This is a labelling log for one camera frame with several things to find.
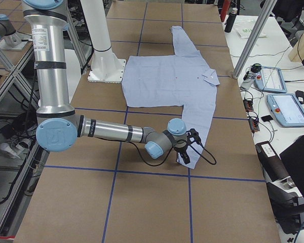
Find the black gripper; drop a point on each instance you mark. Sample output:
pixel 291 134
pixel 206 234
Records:
pixel 181 150

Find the light blue striped shirt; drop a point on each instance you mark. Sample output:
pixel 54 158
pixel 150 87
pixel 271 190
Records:
pixel 183 79

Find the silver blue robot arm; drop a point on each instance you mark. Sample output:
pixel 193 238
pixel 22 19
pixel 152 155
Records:
pixel 58 124

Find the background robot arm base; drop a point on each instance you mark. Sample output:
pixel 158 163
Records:
pixel 10 38

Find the lower small circuit board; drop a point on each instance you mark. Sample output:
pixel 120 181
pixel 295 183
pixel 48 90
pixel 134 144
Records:
pixel 253 123

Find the small circuit board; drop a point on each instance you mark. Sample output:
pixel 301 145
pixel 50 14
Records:
pixel 253 123
pixel 248 104

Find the upper small circuit board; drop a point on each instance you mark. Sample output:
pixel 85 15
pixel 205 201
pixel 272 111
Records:
pixel 248 104

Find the small black square pad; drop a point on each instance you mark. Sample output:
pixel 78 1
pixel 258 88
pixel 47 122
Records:
pixel 266 118

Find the black box with label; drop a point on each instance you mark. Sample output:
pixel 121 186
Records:
pixel 271 161

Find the lower teach pendant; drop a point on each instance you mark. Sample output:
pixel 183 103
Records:
pixel 286 110

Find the teach pendant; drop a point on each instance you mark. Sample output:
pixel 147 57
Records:
pixel 286 110
pixel 271 80

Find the upper teach pendant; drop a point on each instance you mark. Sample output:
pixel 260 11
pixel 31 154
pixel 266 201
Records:
pixel 271 80

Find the black monitor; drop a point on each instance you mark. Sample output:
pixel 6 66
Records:
pixel 293 160

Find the black power adapter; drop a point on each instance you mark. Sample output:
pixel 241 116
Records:
pixel 300 96

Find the black water bottle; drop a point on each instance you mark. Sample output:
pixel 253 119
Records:
pixel 230 20

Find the white green paper booklet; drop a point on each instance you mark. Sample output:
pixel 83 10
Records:
pixel 244 29

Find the red fire extinguisher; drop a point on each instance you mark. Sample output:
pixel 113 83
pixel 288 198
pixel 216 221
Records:
pixel 225 7

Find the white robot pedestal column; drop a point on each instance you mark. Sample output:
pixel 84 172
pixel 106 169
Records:
pixel 105 66

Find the aluminium frame post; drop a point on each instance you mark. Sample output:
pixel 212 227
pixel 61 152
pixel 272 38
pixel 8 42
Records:
pixel 259 24

